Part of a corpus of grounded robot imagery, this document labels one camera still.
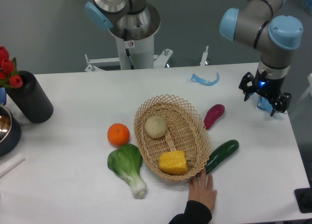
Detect blue curved tape strip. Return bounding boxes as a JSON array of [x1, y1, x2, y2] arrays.
[[190, 73, 220, 86]]

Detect black sleeved forearm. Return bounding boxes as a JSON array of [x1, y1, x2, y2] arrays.
[[169, 200, 212, 224]]

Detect black device table corner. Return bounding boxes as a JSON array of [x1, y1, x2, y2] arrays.
[[294, 187, 312, 213]]

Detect blue object left edge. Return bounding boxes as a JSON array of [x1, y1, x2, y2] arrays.
[[0, 88, 7, 106]]

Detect black cylindrical vase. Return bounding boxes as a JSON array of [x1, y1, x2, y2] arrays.
[[5, 71, 54, 123]]

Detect steel bowl dark rim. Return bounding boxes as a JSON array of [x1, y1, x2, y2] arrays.
[[0, 105, 21, 157]]

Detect blue tangled ribbon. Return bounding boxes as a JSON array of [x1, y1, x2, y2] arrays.
[[257, 96, 273, 114]]

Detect white paper strip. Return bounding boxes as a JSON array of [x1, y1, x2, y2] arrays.
[[0, 153, 26, 177]]

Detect woven wicker basket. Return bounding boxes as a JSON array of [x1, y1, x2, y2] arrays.
[[134, 94, 212, 181]]

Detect orange fruit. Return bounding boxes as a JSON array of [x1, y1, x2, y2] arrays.
[[107, 123, 130, 147]]

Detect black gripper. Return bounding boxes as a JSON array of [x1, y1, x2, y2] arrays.
[[239, 68, 292, 117]]

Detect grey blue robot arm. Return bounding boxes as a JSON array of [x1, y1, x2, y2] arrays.
[[85, 0, 303, 113]]

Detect red tulip flowers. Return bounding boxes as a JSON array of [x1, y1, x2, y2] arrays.
[[0, 46, 23, 89]]

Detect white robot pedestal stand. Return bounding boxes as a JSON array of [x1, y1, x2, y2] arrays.
[[84, 33, 210, 73]]

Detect dark green cucumber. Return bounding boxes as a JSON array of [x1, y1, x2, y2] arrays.
[[205, 139, 239, 175]]

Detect person's bare hand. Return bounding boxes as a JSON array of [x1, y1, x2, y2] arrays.
[[188, 169, 217, 212]]

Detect yellow bell pepper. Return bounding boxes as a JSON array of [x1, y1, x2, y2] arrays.
[[158, 150, 191, 175]]

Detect green bok choy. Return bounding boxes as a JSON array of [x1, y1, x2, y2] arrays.
[[107, 144, 147, 198]]

